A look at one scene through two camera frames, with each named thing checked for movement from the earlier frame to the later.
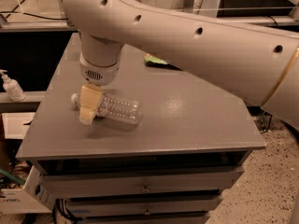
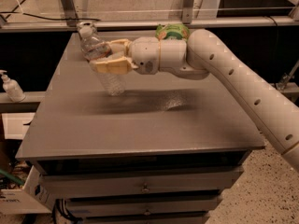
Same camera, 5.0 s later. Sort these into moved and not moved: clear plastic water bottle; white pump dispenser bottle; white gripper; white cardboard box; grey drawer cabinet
Moved: clear plastic water bottle; white gripper
Not moved: white cardboard box; white pump dispenser bottle; grey drawer cabinet
